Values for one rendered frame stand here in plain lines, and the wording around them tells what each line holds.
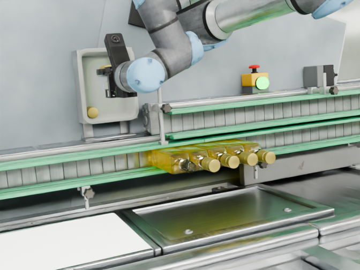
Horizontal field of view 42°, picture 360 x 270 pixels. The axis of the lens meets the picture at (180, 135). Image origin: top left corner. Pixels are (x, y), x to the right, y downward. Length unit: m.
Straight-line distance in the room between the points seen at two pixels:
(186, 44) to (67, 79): 0.54
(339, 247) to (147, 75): 0.58
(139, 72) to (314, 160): 0.93
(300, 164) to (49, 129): 0.87
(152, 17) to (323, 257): 0.62
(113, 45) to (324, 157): 0.93
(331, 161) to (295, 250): 0.80
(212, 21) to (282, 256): 0.68
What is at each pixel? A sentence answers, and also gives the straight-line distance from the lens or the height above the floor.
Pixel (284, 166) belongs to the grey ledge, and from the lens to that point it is 1.69.
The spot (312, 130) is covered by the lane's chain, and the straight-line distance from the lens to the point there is 1.74.
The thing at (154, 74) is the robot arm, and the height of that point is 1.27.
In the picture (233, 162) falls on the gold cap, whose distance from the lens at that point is 1.24.
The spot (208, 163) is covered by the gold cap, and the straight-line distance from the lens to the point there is 1.21.
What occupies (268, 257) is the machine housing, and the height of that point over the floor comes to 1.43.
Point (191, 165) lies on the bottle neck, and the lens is 1.23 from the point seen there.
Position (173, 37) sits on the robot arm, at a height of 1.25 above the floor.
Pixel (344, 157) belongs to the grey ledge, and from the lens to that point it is 1.85.
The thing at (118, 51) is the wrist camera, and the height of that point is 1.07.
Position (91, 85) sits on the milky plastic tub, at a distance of 1.49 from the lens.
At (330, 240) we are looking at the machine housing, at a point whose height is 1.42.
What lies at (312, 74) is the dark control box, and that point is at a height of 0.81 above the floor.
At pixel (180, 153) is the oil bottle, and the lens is 1.27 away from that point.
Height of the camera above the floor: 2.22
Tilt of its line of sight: 66 degrees down
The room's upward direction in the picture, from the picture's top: 103 degrees clockwise
